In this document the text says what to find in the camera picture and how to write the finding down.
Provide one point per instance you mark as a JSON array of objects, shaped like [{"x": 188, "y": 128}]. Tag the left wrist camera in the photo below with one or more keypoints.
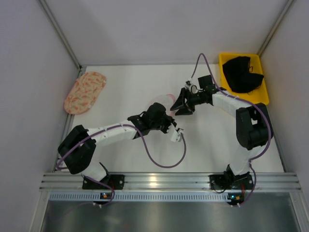
[{"x": 176, "y": 135}]

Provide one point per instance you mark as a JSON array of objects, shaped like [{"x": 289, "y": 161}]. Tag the yellow plastic tray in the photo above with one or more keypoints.
[{"x": 259, "y": 95}]

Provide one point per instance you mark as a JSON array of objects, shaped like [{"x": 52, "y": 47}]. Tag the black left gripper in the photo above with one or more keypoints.
[{"x": 167, "y": 123}]

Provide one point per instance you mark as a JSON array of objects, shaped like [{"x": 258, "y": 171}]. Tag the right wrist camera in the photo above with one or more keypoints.
[{"x": 189, "y": 85}]

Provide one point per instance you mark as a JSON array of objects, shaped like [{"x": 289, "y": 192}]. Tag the black bra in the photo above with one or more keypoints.
[{"x": 239, "y": 75}]

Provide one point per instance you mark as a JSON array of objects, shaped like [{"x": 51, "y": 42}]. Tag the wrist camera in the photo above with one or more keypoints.
[
  {"x": 176, "y": 135},
  {"x": 189, "y": 85}
]

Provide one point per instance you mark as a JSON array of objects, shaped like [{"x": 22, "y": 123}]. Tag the perforated cable duct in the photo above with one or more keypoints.
[{"x": 141, "y": 196}]

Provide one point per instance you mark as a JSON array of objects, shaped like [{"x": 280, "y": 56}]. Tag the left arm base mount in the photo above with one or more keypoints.
[{"x": 115, "y": 181}]

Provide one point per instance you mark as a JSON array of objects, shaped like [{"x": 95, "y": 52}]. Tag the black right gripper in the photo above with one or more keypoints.
[{"x": 187, "y": 99}]

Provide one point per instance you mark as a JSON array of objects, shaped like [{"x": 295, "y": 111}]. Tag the orange patterned laundry bag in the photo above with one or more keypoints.
[{"x": 84, "y": 93}]

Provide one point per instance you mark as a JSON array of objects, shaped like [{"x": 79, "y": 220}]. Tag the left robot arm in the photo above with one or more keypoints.
[{"x": 77, "y": 149}]

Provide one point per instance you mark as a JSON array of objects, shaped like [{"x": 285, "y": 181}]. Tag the aluminium frame rail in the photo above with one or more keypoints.
[{"x": 265, "y": 182}]

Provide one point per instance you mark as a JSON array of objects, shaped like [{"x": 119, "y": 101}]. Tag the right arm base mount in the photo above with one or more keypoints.
[{"x": 222, "y": 182}]

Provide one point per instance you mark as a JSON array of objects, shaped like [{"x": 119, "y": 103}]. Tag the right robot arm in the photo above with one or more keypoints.
[{"x": 253, "y": 129}]

